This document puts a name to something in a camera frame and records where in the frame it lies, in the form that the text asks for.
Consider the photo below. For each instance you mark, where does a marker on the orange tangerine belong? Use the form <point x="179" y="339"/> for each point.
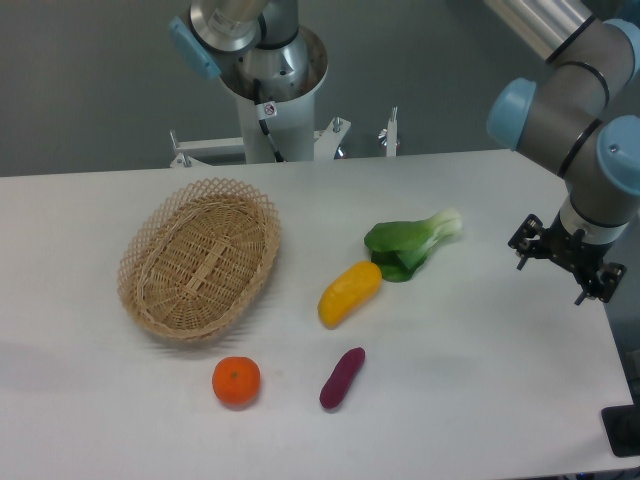
<point x="236" y="380"/>

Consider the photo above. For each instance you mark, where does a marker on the green bok choy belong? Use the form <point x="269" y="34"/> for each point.
<point x="400" y="248"/>

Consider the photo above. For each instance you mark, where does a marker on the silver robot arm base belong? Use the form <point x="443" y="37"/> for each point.
<point x="259" y="49"/>

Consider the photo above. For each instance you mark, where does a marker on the oval woven wicker basket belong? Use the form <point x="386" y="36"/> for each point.
<point x="200" y="259"/>

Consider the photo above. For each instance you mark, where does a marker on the purple sweet potato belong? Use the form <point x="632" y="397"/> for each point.
<point x="339" y="382"/>

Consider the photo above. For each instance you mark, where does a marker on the black device at table edge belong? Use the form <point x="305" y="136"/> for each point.
<point x="622" y="429"/>

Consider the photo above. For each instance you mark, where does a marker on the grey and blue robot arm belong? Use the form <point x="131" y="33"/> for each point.
<point x="557" y="126"/>

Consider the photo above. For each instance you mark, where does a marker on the white pedestal mount frame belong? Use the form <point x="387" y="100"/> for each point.
<point x="270" y="132"/>

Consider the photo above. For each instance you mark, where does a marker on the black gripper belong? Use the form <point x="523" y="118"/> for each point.
<point x="598" y="281"/>

